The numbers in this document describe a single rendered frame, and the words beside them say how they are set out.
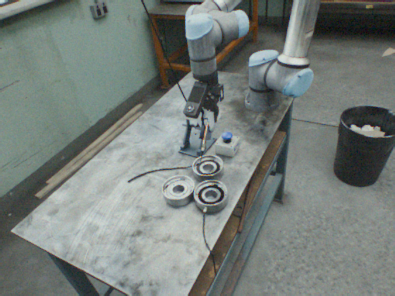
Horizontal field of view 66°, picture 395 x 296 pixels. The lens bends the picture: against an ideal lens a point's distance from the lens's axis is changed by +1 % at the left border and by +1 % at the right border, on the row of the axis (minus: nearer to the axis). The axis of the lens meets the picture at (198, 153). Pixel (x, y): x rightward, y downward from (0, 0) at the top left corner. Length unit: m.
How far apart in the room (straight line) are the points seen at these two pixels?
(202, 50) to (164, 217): 0.50
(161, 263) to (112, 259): 0.14
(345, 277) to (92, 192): 1.29
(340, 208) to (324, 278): 0.49
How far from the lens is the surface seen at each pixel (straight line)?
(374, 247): 1.95
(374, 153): 2.01
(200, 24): 0.85
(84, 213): 1.04
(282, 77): 1.18
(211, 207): 0.90
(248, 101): 1.37
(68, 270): 1.26
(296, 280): 1.73
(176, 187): 0.99
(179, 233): 0.90
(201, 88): 0.92
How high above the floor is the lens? 1.52
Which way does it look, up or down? 40 degrees down
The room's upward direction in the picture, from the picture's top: 8 degrees counter-clockwise
